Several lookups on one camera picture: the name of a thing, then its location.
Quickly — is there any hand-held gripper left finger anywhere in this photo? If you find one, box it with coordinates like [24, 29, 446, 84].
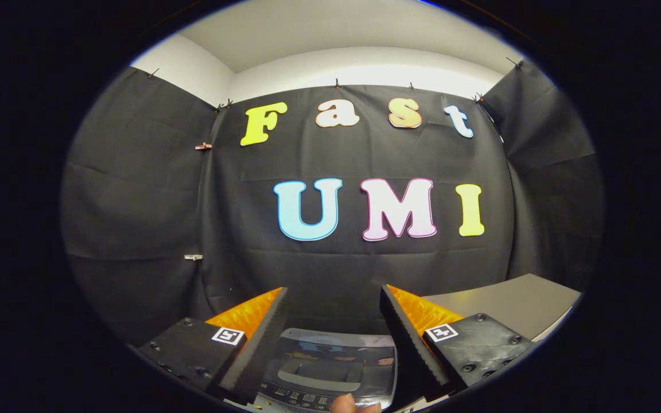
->
[135, 287, 290, 406]

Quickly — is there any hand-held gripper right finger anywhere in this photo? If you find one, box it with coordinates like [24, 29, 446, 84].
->
[379, 285, 539, 403]

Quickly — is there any grey washing machine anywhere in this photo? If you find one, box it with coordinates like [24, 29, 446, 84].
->
[249, 328, 400, 412]

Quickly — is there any black backdrop cloth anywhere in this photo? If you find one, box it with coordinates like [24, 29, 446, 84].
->
[61, 57, 604, 346]

